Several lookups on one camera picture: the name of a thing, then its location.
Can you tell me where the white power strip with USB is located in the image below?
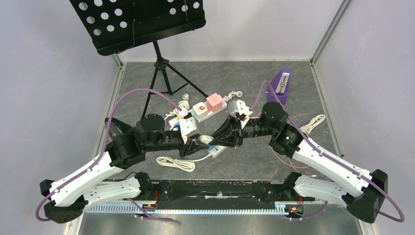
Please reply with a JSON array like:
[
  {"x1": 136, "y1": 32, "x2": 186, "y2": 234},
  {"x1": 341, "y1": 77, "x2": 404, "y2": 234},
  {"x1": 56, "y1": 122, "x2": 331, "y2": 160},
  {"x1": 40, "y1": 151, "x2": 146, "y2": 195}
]
[{"x1": 208, "y1": 145, "x2": 226, "y2": 158}]

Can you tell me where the white multicolour power strip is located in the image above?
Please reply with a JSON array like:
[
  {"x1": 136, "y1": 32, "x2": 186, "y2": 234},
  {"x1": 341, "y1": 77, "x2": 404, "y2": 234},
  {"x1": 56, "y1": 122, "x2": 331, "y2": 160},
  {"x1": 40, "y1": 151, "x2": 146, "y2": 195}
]
[{"x1": 165, "y1": 99, "x2": 227, "y2": 129}]

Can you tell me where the white cube socket adapter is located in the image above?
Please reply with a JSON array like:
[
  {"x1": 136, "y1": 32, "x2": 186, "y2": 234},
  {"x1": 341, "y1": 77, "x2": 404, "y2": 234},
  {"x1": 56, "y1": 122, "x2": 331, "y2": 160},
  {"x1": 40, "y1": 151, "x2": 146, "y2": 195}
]
[{"x1": 192, "y1": 102, "x2": 208, "y2": 119}]

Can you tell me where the white plug adapter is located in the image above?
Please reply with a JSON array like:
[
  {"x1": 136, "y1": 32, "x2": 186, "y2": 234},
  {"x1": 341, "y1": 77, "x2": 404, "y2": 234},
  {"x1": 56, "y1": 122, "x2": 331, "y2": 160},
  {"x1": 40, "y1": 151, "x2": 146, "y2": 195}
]
[{"x1": 195, "y1": 135, "x2": 214, "y2": 146}]

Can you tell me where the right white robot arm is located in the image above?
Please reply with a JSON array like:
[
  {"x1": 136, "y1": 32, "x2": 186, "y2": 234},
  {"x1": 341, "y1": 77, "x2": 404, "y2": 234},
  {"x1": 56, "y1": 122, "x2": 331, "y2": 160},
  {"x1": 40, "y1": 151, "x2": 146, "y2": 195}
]
[{"x1": 209, "y1": 101, "x2": 388, "y2": 223}]

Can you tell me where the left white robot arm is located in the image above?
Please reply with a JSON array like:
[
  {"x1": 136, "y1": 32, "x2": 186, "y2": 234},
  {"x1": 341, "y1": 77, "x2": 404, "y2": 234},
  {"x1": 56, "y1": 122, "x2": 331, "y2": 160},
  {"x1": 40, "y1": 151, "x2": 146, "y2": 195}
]
[{"x1": 38, "y1": 114, "x2": 213, "y2": 224}]

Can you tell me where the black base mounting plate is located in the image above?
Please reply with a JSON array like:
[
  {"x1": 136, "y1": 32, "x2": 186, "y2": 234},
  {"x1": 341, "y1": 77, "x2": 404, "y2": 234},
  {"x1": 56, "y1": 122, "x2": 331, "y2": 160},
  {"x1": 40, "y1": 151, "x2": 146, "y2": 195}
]
[{"x1": 138, "y1": 180, "x2": 315, "y2": 210}]

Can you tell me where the purple metronome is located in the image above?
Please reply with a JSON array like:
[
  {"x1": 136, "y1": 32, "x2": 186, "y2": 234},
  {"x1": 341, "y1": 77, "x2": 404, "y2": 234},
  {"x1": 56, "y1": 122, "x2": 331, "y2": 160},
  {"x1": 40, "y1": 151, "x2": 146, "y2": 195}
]
[{"x1": 266, "y1": 68, "x2": 291, "y2": 105}]

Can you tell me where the clear plastic tray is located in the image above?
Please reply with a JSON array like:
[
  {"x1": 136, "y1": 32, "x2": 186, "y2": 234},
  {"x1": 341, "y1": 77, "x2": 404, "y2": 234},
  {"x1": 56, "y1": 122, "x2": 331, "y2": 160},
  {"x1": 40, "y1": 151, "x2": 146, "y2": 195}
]
[{"x1": 106, "y1": 118, "x2": 124, "y2": 143}]

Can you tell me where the black perforated music stand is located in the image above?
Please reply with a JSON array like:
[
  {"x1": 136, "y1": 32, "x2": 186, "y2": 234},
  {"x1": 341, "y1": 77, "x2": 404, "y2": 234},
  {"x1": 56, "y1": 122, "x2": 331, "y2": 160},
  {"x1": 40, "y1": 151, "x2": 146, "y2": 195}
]
[{"x1": 70, "y1": 0, "x2": 208, "y2": 97}]

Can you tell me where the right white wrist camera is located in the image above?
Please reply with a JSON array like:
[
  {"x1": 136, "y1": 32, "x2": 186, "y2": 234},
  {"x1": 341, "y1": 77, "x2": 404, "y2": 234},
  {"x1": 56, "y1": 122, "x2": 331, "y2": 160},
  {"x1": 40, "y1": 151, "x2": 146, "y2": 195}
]
[{"x1": 227, "y1": 100, "x2": 253, "y2": 121}]

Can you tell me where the white coiled power cord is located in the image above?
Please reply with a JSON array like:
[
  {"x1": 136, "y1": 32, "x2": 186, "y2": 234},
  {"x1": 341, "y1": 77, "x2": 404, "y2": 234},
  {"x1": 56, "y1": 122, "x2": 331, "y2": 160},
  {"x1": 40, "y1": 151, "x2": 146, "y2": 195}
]
[{"x1": 156, "y1": 153, "x2": 212, "y2": 173}]

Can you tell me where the white twisted cord with plug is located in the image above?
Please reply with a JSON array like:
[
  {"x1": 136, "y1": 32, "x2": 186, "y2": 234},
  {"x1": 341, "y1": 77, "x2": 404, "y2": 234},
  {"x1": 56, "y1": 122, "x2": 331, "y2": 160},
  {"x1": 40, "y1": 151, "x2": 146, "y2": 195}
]
[{"x1": 224, "y1": 91, "x2": 243, "y2": 102}]

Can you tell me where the white knotted strip cord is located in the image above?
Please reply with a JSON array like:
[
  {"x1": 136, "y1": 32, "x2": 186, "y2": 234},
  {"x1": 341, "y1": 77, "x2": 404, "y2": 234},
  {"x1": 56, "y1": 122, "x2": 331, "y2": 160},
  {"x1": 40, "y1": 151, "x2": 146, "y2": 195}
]
[{"x1": 163, "y1": 93, "x2": 191, "y2": 120}]

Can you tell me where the thin pink charger cable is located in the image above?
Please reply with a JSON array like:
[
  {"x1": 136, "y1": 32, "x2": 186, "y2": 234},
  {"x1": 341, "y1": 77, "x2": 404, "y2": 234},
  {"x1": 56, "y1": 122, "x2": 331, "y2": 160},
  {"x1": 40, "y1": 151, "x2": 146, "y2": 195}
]
[{"x1": 253, "y1": 112, "x2": 319, "y2": 177}]

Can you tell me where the aluminium rail frame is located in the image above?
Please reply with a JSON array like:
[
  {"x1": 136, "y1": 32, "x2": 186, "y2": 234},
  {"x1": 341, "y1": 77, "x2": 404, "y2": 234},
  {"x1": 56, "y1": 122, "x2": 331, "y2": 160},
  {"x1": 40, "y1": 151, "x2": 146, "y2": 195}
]
[{"x1": 72, "y1": 0, "x2": 369, "y2": 215}]

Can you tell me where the white bundled cord right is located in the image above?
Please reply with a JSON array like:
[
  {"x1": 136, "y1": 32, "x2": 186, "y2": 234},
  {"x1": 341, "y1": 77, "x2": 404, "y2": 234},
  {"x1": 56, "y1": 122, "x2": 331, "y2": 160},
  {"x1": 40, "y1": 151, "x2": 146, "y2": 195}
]
[{"x1": 300, "y1": 114, "x2": 326, "y2": 135}]

